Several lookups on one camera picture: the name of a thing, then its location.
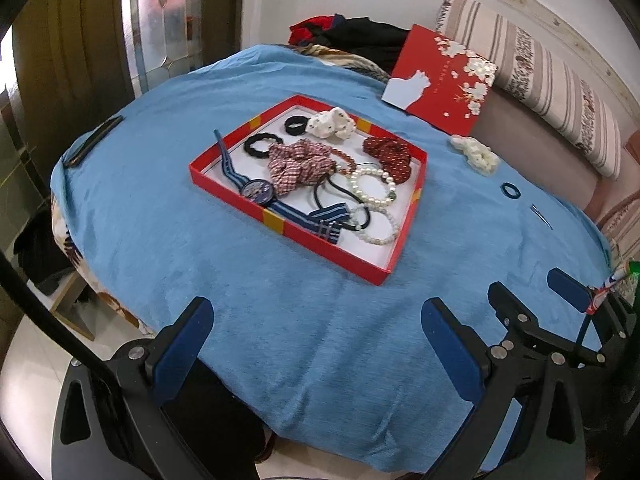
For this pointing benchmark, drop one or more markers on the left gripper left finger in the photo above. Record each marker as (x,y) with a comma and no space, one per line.
(110,423)

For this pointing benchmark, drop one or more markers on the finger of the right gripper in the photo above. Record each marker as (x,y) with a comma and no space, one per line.
(574,293)

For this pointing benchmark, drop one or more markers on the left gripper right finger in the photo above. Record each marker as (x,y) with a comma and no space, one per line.
(547,441)

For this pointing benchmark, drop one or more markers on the red white-dotted scrunchie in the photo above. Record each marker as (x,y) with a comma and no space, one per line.
(392,154)

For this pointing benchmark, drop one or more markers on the black elastic with gold clasp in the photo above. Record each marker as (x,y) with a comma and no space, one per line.
(356,215)

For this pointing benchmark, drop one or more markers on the white black-dotted scrunchie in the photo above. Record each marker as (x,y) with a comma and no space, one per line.
(334,122)

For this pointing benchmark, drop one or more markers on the red plaid scrunchie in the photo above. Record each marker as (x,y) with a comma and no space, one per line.
(302,163)

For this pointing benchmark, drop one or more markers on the striped chair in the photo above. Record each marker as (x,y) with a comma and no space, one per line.
(614,206)

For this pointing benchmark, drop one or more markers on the silver hair clip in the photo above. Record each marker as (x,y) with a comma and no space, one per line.
(540,216)

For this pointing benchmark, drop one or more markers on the cream dotted scrunchie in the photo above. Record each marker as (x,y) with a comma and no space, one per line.
(478,155)

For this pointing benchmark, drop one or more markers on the blue table cloth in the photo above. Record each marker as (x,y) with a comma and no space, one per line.
(323,357)

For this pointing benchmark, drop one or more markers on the striped cushion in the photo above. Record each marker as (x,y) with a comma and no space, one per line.
(539,79)

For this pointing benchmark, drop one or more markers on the red tray box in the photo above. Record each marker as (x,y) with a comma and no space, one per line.
(370,254)

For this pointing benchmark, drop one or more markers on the red box lid with cat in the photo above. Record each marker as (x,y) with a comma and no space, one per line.
(440,81)

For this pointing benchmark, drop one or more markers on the black flat bar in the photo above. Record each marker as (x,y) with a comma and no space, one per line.
(76,158)

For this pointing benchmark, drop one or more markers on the pile of dark clothes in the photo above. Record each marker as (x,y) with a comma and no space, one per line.
(357,44)

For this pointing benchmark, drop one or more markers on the stained glass door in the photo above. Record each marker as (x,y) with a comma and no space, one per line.
(163,39)

